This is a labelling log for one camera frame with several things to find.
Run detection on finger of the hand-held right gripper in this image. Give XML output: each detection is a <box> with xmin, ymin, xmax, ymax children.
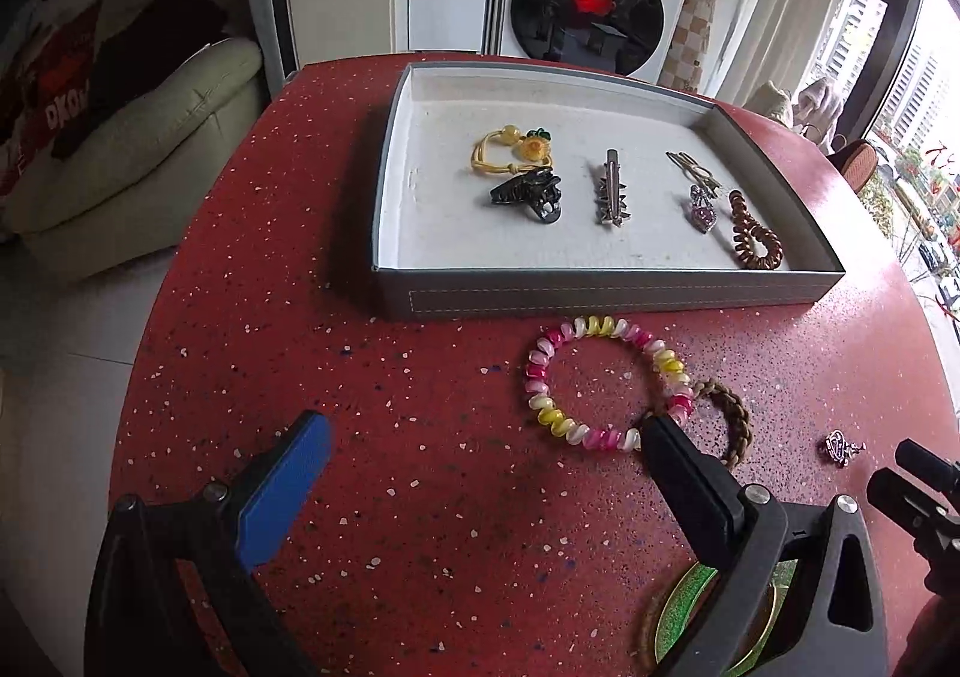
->
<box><xmin>866</xmin><ymin>468</ymin><xmax>960</xmax><ymax>573</ymax></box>
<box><xmin>896</xmin><ymin>438</ymin><xmax>960</xmax><ymax>490</ymax></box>

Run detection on person's right forearm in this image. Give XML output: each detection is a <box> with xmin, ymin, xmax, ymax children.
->
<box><xmin>892</xmin><ymin>591</ymin><xmax>960</xmax><ymax>677</ymax></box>

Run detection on green bangle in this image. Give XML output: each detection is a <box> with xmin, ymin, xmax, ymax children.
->
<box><xmin>637</xmin><ymin>561</ymin><xmax>800</xmax><ymax>677</ymax></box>

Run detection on gold hair clip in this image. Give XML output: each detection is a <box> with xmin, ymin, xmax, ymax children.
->
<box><xmin>666</xmin><ymin>150</ymin><xmax>725</xmax><ymax>194</ymax></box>

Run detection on silver brooch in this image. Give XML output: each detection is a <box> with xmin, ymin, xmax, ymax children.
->
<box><xmin>823</xmin><ymin>429</ymin><xmax>866</xmax><ymax>468</ymax></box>

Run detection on brown braided bracelet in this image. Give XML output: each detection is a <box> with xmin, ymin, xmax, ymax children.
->
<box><xmin>690</xmin><ymin>379</ymin><xmax>753</xmax><ymax>472</ymax></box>

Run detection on pink yellow spiral hair tie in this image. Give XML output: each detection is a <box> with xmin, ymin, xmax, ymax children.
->
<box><xmin>525</xmin><ymin>315</ymin><xmax>697</xmax><ymax>454</ymax></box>

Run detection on silver spiked hair clip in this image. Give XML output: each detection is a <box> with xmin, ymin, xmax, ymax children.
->
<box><xmin>595</xmin><ymin>149</ymin><xmax>631</xmax><ymax>229</ymax></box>

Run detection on yellow flower hair tie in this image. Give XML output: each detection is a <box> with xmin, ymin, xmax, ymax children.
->
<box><xmin>471</xmin><ymin>124</ymin><xmax>554</xmax><ymax>177</ymax></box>

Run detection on purple crystal hair clip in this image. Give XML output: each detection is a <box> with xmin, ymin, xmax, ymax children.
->
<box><xmin>688</xmin><ymin>184</ymin><xmax>721</xmax><ymax>235</ymax></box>

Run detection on black claw hair clip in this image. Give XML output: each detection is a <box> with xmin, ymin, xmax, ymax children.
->
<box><xmin>489</xmin><ymin>169</ymin><xmax>563</xmax><ymax>226</ymax></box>

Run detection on red printed blanket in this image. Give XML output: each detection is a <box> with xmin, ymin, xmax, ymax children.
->
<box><xmin>0</xmin><ymin>0</ymin><xmax>106</xmax><ymax>198</ymax></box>

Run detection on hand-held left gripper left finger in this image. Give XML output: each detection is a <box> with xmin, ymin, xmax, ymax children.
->
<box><xmin>84</xmin><ymin>411</ymin><xmax>332</xmax><ymax>677</ymax></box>

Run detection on checkered cloth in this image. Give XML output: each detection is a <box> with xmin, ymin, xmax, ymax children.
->
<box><xmin>660</xmin><ymin>0</ymin><xmax>721</xmax><ymax>94</ymax></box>

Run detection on beige cloth bundle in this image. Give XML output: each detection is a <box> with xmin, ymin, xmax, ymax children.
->
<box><xmin>742</xmin><ymin>77</ymin><xmax>845</xmax><ymax>153</ymax></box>

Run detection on grey tray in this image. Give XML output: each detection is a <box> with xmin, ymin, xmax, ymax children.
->
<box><xmin>371</xmin><ymin>62</ymin><xmax>847</xmax><ymax>322</ymax></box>

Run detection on black clothes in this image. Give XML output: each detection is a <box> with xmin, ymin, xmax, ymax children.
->
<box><xmin>52</xmin><ymin>0</ymin><xmax>230</xmax><ymax>160</ymax></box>

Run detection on brown spiral hair tie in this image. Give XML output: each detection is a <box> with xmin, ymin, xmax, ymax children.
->
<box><xmin>727</xmin><ymin>189</ymin><xmax>785</xmax><ymax>271</ymax></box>

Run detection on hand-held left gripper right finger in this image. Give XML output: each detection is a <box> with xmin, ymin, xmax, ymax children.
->
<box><xmin>640</xmin><ymin>413</ymin><xmax>890</xmax><ymax>677</ymax></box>

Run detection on pale green sofa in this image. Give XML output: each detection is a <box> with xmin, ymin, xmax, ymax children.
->
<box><xmin>0</xmin><ymin>35</ymin><xmax>265</xmax><ymax>280</ymax></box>

